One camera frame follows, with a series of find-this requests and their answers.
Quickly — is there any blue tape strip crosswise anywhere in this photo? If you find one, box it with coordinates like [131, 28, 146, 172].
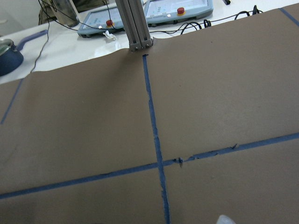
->
[0, 133, 299, 199]

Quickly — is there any purple marker pen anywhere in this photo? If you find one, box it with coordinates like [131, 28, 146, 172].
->
[216, 215, 235, 224]

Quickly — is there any left teach pendant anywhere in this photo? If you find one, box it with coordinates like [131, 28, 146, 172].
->
[77, 4, 124, 38]

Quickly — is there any blue kettle pot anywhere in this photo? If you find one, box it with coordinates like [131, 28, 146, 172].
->
[0, 39, 24, 77]

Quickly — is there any black marker on desk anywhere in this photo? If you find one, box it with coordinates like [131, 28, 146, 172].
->
[222, 0, 231, 5]

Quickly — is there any blue tape strip lengthwise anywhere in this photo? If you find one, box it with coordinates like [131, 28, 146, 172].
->
[142, 54, 171, 224]

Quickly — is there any teach pendant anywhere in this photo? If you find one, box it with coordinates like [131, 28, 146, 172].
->
[144, 0, 214, 27]
[77, 4, 124, 38]

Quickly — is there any right teach pendant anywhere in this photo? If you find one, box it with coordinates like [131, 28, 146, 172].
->
[144, 0, 214, 27]

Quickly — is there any aluminium frame post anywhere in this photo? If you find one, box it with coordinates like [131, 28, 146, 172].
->
[115, 0, 153, 51]

